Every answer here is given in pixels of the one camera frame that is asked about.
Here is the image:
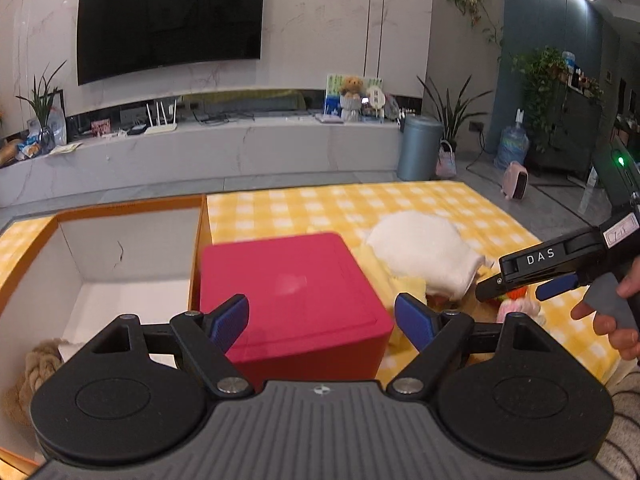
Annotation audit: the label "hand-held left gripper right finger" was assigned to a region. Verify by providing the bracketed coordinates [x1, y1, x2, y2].
[386, 293, 566, 398]

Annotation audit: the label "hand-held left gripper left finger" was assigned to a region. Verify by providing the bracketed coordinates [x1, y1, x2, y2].
[75, 294, 254, 399]

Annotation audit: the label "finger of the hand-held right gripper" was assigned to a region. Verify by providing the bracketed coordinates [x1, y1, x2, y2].
[475, 271, 556, 304]
[536, 274, 583, 302]

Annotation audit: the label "colourful plush toy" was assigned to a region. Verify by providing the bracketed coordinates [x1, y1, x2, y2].
[492, 287, 546, 327]

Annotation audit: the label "white plush toy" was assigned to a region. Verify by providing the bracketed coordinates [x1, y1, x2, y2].
[366, 211, 488, 302]

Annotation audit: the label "orange cardboard box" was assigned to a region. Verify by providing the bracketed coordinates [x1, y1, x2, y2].
[0, 194, 211, 467]

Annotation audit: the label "person's right hand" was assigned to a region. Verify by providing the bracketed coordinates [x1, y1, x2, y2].
[571, 255, 640, 361]

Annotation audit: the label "pale yellow cloth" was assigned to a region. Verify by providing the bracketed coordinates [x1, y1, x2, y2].
[352, 245, 432, 351]

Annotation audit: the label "red square box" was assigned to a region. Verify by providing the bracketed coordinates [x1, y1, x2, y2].
[199, 232, 395, 392]

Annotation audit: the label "pink space heater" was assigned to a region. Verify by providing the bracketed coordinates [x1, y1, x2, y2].
[501, 161, 531, 201]

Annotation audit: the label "blue water jug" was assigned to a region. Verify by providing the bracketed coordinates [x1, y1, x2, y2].
[494, 109, 531, 171]

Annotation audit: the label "yellow checkered tablecloth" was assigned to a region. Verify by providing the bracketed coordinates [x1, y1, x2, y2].
[0, 180, 624, 396]

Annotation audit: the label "dark grey cabinet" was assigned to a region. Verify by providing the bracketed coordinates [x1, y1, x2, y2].
[530, 80, 606, 177]

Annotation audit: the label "pastel woven bag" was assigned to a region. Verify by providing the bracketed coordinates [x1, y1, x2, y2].
[435, 141, 459, 179]

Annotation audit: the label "cluttered shelf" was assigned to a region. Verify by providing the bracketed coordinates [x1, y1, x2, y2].
[612, 79, 640, 147]

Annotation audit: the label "grey ribbed fabric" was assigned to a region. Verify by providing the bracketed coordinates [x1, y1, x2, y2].
[594, 370, 640, 480]

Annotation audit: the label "blue-grey pedal trash can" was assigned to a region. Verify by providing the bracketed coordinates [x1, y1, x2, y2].
[397, 115, 444, 182]

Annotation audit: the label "white marble television console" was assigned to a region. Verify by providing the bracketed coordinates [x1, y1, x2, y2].
[0, 109, 407, 209]

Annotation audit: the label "potted snake plant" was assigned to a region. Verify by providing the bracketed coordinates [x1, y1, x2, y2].
[417, 75, 494, 153]

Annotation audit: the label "bushy green plant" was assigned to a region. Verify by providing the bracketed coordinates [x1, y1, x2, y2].
[512, 47, 571, 153]

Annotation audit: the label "white router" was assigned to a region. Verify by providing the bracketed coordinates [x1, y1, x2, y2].
[144, 100, 179, 135]

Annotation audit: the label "snack bags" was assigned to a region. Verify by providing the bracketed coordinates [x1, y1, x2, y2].
[0, 136, 45, 162]

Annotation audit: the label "hanging vine plant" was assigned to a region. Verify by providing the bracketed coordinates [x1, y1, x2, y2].
[444, 0, 504, 62]

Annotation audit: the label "potted grass plant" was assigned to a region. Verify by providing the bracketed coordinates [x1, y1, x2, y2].
[15, 60, 68, 153]

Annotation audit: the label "black flat television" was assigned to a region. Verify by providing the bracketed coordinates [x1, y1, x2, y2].
[76, 0, 267, 86]

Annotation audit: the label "black floor cable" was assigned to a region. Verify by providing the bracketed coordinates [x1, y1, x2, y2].
[466, 125, 506, 182]

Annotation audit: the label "beige braided rope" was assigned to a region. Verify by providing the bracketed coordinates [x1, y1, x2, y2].
[2, 340, 66, 427]

